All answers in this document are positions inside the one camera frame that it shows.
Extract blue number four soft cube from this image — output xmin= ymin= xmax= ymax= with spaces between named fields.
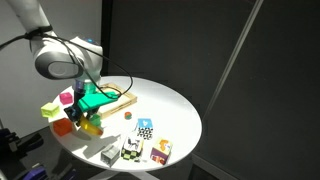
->
xmin=137 ymin=118 xmax=153 ymax=140

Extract small orange green ball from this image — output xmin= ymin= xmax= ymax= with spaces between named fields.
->
xmin=124 ymin=112 xmax=132 ymax=120

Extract green orange soft cube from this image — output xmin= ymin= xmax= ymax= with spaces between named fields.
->
xmin=150 ymin=138 xmax=173 ymax=165

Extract clamps with coloured handles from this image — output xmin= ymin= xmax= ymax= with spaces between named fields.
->
xmin=0 ymin=128 xmax=76 ymax=180

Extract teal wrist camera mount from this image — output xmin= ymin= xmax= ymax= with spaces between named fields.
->
xmin=77 ymin=92 xmax=118 ymax=112

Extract grey cube block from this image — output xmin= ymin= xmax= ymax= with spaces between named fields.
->
xmin=100 ymin=145 xmax=120 ymax=167

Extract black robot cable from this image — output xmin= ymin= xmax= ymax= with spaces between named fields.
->
xmin=0 ymin=27 xmax=134 ymax=100

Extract magenta cube block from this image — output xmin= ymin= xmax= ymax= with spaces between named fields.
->
xmin=59 ymin=92 xmax=73 ymax=105

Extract orange cube block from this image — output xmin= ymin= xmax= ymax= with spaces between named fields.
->
xmin=53 ymin=118 xmax=73 ymax=136

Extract round white table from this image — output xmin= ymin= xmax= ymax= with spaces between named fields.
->
xmin=56 ymin=76 xmax=202 ymax=180

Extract lime green cube block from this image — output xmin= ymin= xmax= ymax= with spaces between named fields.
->
xmin=40 ymin=102 xmax=60 ymax=118

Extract wooden tray frame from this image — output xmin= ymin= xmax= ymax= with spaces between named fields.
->
xmin=97 ymin=83 xmax=137 ymax=119

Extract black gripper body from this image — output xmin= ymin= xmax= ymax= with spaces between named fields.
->
xmin=64 ymin=91 xmax=99 ymax=121

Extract yellow banana toy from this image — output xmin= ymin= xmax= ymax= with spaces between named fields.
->
xmin=80 ymin=117 xmax=103 ymax=136

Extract black white soft cube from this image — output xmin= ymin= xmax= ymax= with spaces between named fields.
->
xmin=121 ymin=133 xmax=144 ymax=162

